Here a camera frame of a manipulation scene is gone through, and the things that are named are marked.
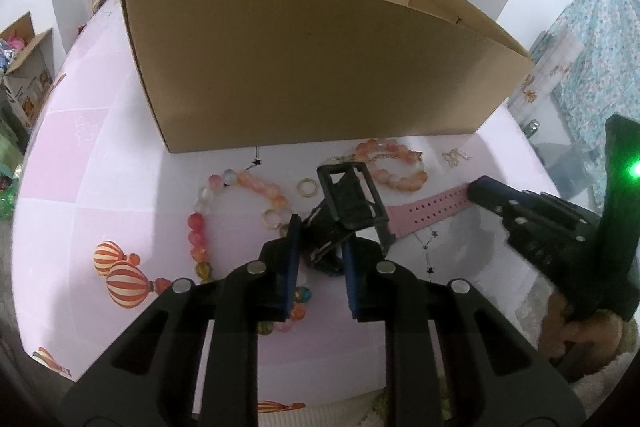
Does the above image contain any orange bead bracelet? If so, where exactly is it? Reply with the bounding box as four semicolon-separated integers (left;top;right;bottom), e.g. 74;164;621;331
354;138;429;192

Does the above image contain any person's right hand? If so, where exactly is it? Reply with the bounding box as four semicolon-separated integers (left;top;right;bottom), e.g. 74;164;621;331
540;293;626;382

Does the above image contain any large brown cardboard box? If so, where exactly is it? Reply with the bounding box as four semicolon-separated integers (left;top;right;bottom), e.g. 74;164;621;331
120;0;536;154

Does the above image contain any blue floral cloth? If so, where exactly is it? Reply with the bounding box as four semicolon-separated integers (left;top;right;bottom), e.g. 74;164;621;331
530;0;640;208

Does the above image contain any printed white paper roll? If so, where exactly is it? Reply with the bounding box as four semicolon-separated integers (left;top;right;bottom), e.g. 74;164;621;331
507;29;583;128

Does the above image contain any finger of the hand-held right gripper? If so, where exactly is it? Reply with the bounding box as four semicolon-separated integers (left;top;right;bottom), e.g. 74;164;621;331
467;175;603;233
504;217;599;308

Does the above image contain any large multicolour bead bracelet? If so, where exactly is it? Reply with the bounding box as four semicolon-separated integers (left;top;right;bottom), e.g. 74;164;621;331
187;168;313;334

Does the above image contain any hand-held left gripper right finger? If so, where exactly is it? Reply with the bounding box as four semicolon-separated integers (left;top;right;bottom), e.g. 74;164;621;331
341;239;586;427

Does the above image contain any person's right forearm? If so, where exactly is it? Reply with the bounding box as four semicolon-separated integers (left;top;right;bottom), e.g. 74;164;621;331
570;312;640;405

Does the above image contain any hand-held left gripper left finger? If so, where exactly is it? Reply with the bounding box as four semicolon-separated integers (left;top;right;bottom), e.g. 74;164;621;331
57;213;303;427

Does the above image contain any person's fuzzy robe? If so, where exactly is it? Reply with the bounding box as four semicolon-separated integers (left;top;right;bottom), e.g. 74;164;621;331
510;279;556;360

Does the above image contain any green plastic packaging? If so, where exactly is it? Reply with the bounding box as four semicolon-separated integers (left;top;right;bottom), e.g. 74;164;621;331
0;122;26;220

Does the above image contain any pink wrist watch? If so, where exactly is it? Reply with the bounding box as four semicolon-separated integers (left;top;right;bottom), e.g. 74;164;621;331
387;184;473;240

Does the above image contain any small printed cardboard box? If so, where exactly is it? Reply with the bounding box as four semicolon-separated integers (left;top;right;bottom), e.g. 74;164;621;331
0;12;56;130

